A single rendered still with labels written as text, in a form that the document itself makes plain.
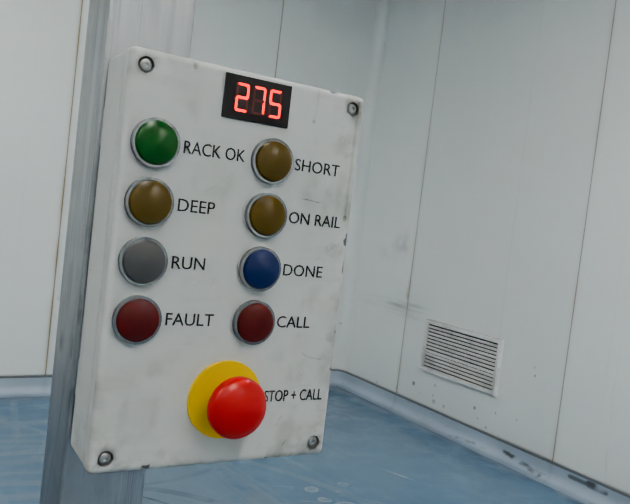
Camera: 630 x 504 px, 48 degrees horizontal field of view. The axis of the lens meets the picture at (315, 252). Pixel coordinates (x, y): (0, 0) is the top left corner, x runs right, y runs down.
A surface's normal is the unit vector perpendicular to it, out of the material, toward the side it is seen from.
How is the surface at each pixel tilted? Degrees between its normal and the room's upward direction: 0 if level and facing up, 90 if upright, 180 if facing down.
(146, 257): 87
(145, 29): 90
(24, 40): 90
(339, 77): 90
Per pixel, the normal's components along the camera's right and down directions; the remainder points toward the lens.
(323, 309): 0.52, 0.11
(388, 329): -0.84, -0.07
